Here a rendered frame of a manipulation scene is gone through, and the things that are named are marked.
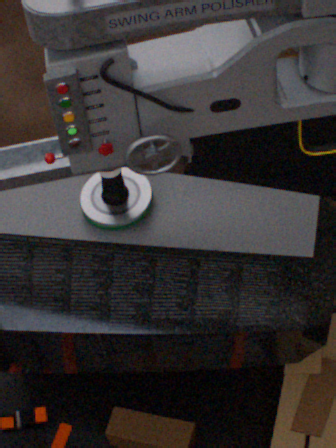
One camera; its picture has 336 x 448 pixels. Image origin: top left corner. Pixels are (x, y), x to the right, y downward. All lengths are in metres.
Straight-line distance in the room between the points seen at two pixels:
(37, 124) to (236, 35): 2.05
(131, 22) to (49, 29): 0.19
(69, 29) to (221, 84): 0.45
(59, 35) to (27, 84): 2.32
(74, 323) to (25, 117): 1.69
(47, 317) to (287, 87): 1.02
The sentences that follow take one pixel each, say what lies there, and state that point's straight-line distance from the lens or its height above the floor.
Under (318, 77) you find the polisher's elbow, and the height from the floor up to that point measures 1.28.
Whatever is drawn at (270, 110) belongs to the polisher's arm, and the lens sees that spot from 2.20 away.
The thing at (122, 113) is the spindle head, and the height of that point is 1.31.
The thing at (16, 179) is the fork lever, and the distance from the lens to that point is 2.30.
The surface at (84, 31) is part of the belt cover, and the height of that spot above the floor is 1.61.
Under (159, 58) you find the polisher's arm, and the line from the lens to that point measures 2.13.
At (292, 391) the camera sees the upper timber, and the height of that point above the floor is 0.23.
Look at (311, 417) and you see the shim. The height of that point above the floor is 0.24.
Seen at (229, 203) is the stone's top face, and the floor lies 0.80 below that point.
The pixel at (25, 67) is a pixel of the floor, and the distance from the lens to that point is 4.31.
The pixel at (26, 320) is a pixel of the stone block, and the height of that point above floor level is 0.61.
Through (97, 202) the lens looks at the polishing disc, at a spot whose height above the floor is 0.86.
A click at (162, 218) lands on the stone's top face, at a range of 2.49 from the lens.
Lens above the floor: 2.79
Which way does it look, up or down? 53 degrees down
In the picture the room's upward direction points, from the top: 8 degrees counter-clockwise
